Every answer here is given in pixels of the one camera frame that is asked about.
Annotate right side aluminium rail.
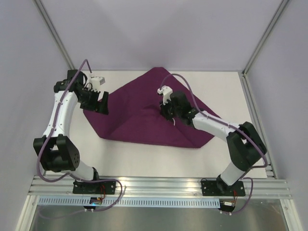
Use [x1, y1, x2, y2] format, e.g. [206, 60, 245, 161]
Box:
[238, 71, 277, 180]

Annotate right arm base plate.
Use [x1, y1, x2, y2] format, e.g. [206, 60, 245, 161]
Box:
[200, 179, 246, 197]

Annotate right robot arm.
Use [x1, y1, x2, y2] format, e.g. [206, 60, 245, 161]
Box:
[157, 86, 268, 195]

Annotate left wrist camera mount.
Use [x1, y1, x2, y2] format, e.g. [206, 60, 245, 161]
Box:
[89, 76, 105, 91]

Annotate left aluminium frame post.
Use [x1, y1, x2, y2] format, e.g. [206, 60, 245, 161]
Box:
[33, 0, 75, 69]

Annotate aluminium frame post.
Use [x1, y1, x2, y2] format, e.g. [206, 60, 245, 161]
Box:
[33, 0, 75, 69]
[242, 0, 291, 77]

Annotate slotted cable duct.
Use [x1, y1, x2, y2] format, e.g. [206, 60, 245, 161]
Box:
[38, 196, 220, 208]

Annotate purple cloth mat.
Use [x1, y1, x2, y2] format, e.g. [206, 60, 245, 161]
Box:
[83, 67, 214, 148]

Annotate aluminium rail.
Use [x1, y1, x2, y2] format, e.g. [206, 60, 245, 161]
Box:
[28, 176, 293, 199]
[238, 71, 277, 180]

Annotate aluminium front rail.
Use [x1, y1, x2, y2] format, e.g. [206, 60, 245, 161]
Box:
[28, 176, 293, 199]

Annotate right aluminium frame post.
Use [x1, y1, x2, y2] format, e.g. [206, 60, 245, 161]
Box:
[242, 0, 291, 77]

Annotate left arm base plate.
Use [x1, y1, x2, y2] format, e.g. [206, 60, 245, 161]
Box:
[73, 180, 116, 195]

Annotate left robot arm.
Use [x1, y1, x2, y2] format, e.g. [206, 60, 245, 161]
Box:
[33, 70, 109, 193]

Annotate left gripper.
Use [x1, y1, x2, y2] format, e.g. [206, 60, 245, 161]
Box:
[77, 87, 108, 115]

